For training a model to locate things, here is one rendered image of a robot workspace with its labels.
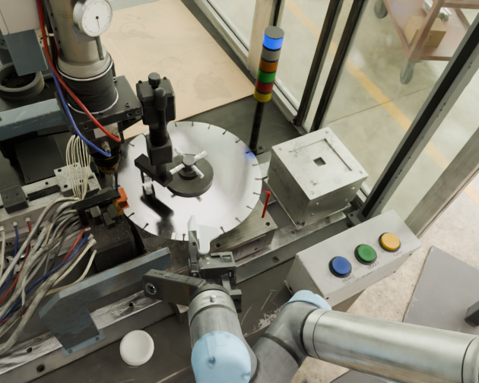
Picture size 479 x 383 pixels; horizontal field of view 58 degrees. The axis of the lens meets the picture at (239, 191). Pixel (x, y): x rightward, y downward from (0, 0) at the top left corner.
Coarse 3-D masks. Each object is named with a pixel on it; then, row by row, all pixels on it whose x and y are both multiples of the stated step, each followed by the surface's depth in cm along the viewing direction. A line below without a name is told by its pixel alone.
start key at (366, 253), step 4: (360, 248) 96; (364, 248) 96; (368, 248) 96; (372, 248) 96; (360, 252) 95; (364, 252) 95; (368, 252) 96; (372, 252) 96; (360, 256) 95; (364, 256) 95; (368, 256) 95; (372, 256) 95; (364, 260) 95; (368, 260) 94; (372, 260) 95
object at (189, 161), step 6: (174, 150) 95; (180, 150) 95; (180, 156) 94; (186, 156) 94; (198, 156) 94; (204, 156) 95; (186, 162) 93; (192, 162) 93; (174, 168) 92; (180, 168) 92; (186, 168) 93; (192, 168) 93; (198, 174) 92
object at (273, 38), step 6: (270, 30) 96; (276, 30) 97; (282, 30) 97; (264, 36) 97; (270, 36) 95; (276, 36) 95; (282, 36) 96; (264, 42) 98; (270, 42) 96; (276, 42) 96; (282, 42) 98; (270, 48) 97; (276, 48) 97
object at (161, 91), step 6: (156, 90) 65; (162, 90) 65; (156, 96) 65; (162, 96) 65; (156, 102) 66; (162, 102) 66; (162, 108) 67; (162, 114) 68; (162, 120) 69; (162, 126) 70
